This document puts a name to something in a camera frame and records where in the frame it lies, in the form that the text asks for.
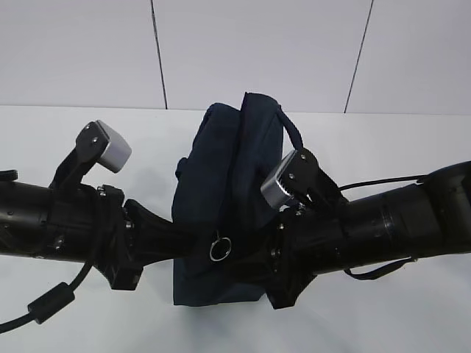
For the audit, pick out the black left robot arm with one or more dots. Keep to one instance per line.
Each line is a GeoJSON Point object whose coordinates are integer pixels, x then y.
{"type": "Point", "coordinates": [24, 212]}

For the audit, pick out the navy blue lunch bag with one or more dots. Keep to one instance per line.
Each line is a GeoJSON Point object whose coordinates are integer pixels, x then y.
{"type": "Point", "coordinates": [219, 196]}

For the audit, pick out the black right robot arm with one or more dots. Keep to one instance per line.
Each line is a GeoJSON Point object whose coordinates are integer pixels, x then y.
{"type": "Point", "coordinates": [372, 237]}

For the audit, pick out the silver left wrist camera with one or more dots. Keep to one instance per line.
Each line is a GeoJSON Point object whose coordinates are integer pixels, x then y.
{"type": "Point", "coordinates": [97, 143]}

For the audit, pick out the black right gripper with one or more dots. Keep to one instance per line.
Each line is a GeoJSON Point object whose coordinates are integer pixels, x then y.
{"type": "Point", "coordinates": [308, 243]}

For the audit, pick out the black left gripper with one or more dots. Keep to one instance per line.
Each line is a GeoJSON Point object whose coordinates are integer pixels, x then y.
{"type": "Point", "coordinates": [88, 225]}

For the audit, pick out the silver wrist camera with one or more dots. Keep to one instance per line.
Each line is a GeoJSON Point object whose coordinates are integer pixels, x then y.
{"type": "Point", "coordinates": [97, 143]}
{"type": "Point", "coordinates": [299, 177]}

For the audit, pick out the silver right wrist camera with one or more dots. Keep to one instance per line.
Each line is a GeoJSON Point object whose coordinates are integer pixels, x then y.
{"type": "Point", "coordinates": [299, 177]}

